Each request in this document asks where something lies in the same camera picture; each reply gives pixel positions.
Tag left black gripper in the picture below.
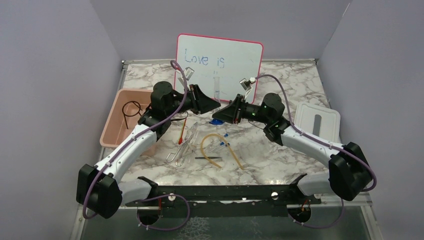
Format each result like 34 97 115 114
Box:
165 84 221 117

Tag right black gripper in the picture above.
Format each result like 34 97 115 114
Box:
212 94 271 125

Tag graduated cylinder blue base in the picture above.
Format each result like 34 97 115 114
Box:
209 76 224 126

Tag metal crucible tongs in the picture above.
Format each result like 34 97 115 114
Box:
165 133 194 167

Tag pink plastic bin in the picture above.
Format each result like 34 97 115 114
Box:
99 88 152 148

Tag black wire tripod stand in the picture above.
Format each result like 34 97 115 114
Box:
121 100 143 130

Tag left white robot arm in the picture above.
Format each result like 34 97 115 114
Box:
76 81 221 219

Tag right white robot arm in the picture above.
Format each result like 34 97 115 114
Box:
212 93 372 204

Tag yellow rubber tube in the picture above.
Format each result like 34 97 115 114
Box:
200 133 244 170

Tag pink framed whiteboard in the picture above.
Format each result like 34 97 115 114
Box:
175 33 264 103

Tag black metal rod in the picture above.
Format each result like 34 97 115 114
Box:
194 156 222 160

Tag white plastic bin lid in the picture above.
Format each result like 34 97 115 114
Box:
294 102 341 143

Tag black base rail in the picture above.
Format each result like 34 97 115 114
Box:
126 184 321 218

